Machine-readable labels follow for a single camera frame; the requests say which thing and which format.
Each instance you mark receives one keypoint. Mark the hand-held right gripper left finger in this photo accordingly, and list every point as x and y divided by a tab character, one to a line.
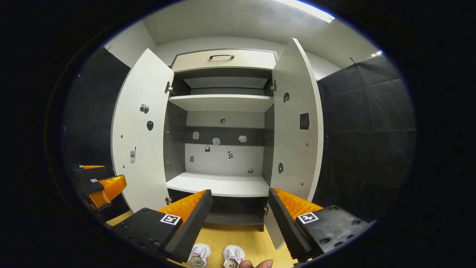
193	223

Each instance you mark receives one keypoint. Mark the white grey shoe cabinet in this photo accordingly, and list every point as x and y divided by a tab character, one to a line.
219	184

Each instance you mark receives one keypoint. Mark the white shoe cabinet door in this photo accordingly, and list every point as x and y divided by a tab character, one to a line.
141	149
293	149

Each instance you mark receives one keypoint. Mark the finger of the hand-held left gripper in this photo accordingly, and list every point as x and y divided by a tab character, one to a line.
87	188
91	172

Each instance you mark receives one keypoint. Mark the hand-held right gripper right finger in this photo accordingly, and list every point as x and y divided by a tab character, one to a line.
286	227

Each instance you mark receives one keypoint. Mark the long ceiling light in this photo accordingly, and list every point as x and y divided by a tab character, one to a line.
312	11

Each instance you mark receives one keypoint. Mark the white cabinet drawer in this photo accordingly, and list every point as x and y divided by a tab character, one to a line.
253	59

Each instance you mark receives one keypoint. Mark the small ceiling light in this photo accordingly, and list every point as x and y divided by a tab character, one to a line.
376	54

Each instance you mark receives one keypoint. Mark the white canvas shoe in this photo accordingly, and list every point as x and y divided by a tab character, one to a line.
233	256
199	256

